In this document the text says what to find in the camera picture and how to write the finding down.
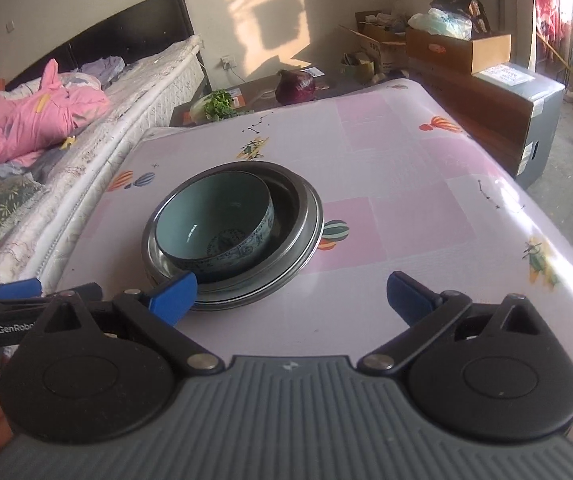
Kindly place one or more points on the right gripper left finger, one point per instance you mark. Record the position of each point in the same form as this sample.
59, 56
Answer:
153, 316

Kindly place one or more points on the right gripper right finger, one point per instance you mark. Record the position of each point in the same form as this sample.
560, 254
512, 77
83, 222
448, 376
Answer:
428, 315

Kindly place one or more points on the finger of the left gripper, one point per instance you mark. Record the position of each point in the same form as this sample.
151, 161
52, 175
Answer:
23, 289

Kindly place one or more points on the teal ceramic bowl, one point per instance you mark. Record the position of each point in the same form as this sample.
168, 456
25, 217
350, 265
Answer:
217, 226

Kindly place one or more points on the large steel bowl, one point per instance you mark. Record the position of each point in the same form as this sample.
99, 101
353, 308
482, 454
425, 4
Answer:
296, 232

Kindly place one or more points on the pink clothing on bed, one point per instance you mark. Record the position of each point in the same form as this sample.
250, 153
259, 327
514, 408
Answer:
60, 105

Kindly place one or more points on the green leafy cabbage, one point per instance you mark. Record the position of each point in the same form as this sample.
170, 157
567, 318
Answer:
216, 106

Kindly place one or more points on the white quilted mattress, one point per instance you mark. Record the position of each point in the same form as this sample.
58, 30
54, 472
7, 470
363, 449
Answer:
44, 208

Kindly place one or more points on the dark low side table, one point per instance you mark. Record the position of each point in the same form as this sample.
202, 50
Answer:
258, 94

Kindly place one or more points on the purple red cabbage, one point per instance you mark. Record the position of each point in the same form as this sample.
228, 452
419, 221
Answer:
294, 87

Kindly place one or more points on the brown cardboard box with bags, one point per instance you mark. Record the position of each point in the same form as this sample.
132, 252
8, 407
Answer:
466, 57

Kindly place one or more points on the black bed headboard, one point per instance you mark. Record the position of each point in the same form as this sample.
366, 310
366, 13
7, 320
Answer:
142, 30

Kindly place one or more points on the open cardboard box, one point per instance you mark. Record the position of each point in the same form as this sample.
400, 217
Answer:
381, 36

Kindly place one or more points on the white plastic bag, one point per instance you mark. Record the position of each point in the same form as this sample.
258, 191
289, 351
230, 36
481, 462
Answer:
441, 23

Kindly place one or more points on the black bag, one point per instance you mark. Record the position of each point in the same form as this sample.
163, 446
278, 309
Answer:
472, 10

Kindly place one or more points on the white wall socket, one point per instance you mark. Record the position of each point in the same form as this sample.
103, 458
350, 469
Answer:
228, 62

